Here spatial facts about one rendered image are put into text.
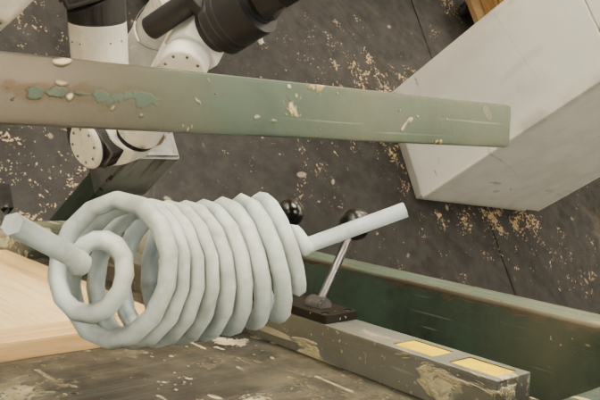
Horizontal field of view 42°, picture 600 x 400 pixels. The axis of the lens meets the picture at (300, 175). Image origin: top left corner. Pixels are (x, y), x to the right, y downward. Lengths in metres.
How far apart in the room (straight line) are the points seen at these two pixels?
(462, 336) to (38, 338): 0.51
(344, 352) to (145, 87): 0.62
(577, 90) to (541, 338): 2.21
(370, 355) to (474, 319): 0.25
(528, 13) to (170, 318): 3.07
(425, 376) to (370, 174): 2.73
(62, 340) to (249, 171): 2.22
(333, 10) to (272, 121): 3.71
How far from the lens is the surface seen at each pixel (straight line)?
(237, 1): 1.04
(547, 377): 0.97
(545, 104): 3.18
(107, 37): 1.25
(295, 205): 0.99
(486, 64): 3.40
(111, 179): 1.65
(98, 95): 0.24
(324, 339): 0.85
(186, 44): 1.08
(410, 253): 3.40
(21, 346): 0.86
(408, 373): 0.77
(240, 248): 0.33
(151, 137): 1.23
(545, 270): 4.11
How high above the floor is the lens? 2.14
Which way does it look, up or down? 42 degrees down
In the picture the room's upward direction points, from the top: 51 degrees clockwise
